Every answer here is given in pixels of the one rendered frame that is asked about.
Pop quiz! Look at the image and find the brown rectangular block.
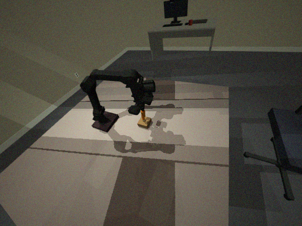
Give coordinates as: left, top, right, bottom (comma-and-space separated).
137, 117, 152, 129

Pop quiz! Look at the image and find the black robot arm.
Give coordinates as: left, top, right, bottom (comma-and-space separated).
80, 69, 156, 125

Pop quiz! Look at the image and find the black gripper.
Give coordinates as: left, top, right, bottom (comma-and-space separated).
128, 91, 146, 115

